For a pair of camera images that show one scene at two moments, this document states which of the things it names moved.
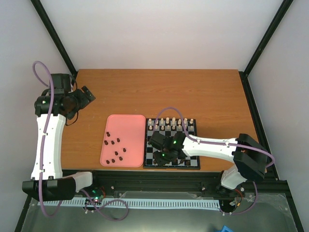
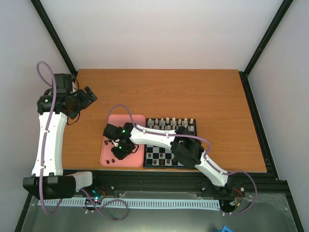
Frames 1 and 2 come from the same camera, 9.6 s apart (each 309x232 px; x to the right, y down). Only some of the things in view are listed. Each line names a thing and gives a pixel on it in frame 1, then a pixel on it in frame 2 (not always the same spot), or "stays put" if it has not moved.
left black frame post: x=48 y=25 stays put
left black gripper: x=84 y=100 stays put
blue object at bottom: x=224 y=228 stays put
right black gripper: x=160 y=162 → x=120 y=156
